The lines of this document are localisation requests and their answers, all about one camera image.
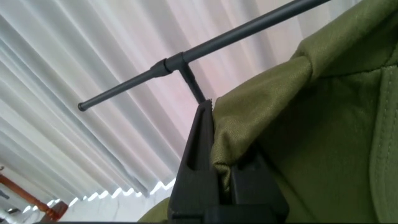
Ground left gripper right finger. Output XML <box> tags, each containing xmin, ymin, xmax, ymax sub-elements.
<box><xmin>231</xmin><ymin>151</ymin><xmax>290</xmax><ymax>223</ymax></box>

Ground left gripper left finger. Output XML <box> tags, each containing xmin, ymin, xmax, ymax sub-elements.
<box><xmin>167</xmin><ymin>99</ymin><xmax>221</xmax><ymax>223</ymax></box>

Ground green garment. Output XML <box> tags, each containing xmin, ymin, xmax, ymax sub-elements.
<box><xmin>138</xmin><ymin>0</ymin><xmax>398</xmax><ymax>223</ymax></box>

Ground black clothes rack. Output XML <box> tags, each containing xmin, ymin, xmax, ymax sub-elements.
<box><xmin>77</xmin><ymin>0</ymin><xmax>332</xmax><ymax>112</ymax></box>

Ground white curtain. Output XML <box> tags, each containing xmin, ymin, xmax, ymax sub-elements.
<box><xmin>0</xmin><ymin>0</ymin><xmax>363</xmax><ymax>208</ymax></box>

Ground brown wooden stand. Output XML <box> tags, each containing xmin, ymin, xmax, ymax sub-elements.
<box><xmin>0</xmin><ymin>166</ymin><xmax>69</xmax><ymax>223</ymax></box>

